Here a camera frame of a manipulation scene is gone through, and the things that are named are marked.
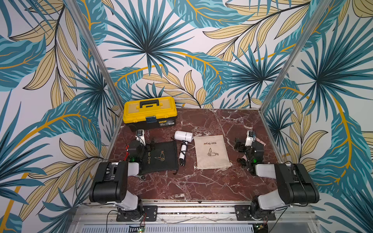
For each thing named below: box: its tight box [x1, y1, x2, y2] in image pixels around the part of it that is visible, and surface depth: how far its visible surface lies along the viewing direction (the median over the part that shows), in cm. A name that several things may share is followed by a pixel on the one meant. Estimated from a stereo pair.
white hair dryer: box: [173, 130, 194, 167], surface depth 97 cm
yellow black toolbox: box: [122, 96, 178, 132], surface depth 99 cm
